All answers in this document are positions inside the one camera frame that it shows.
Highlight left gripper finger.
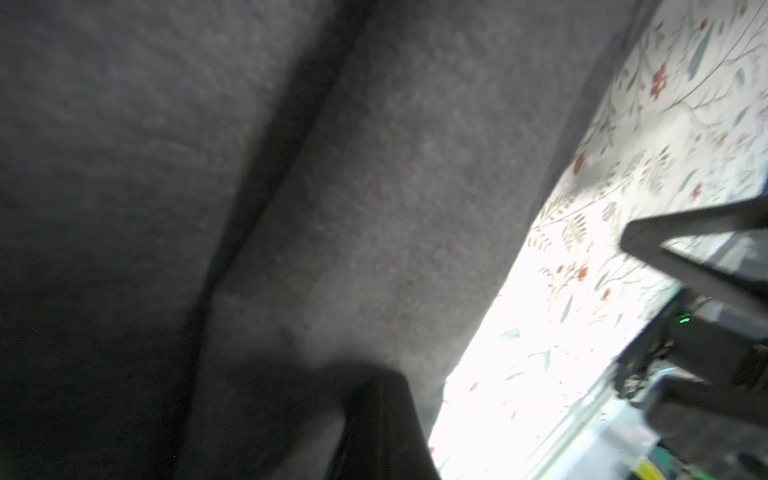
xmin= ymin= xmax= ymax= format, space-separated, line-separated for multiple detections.
xmin=325 ymin=371 xmax=440 ymax=480

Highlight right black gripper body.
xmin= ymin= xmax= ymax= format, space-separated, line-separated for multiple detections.
xmin=613 ymin=289 xmax=767 ymax=479

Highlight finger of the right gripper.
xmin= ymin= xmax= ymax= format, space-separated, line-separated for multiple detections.
xmin=620 ymin=197 xmax=767 ymax=318

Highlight dark grey long pants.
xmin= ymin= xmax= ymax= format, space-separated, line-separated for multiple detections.
xmin=1 ymin=1 xmax=658 ymax=479

